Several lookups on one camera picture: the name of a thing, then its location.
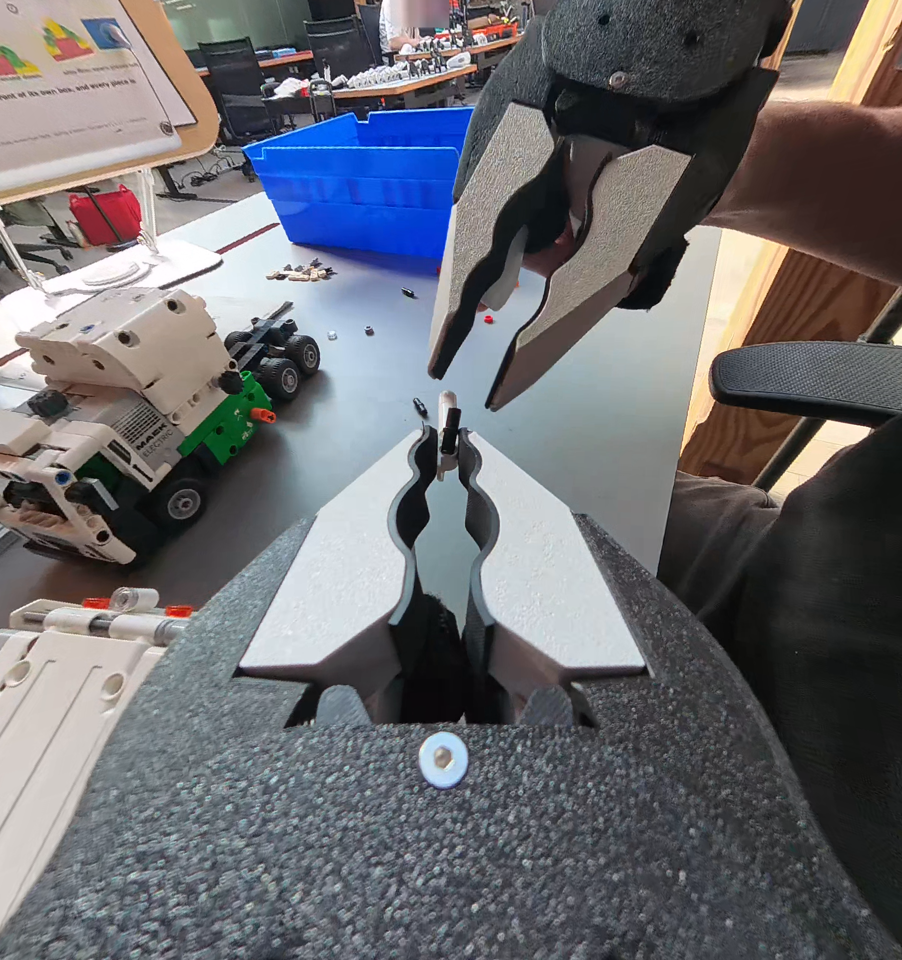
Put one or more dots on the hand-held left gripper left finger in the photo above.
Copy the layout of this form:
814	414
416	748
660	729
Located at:
331	592

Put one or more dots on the red container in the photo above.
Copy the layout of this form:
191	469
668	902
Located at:
106	217

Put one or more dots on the person's right forearm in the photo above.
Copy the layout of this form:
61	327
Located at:
833	187

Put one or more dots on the pile of tan lego pieces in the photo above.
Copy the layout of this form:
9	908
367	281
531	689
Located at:
301	272

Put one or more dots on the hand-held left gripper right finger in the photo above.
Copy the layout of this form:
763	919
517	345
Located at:
556	592

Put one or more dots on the white lego truck container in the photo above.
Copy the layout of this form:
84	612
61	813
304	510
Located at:
31	712

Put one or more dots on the cluttered wooden table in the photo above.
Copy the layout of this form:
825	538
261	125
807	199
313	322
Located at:
391	82

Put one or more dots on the wooden booklet stand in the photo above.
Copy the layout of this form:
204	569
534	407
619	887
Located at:
203	112

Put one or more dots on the white lego beam piece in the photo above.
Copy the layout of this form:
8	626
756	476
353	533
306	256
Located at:
446	399

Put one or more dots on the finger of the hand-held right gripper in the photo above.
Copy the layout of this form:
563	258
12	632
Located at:
631	217
488	172

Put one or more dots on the black office chair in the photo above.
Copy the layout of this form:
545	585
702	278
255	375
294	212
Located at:
338	45
233	82

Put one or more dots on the white green lego truck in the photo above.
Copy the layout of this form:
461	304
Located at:
136	352

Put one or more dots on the blue plastic bin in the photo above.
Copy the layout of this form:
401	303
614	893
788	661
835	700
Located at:
361	202

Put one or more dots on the lego instruction booklet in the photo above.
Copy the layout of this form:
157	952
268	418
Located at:
46	90

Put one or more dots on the black mesh chair armrest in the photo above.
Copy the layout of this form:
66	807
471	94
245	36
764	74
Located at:
810	375

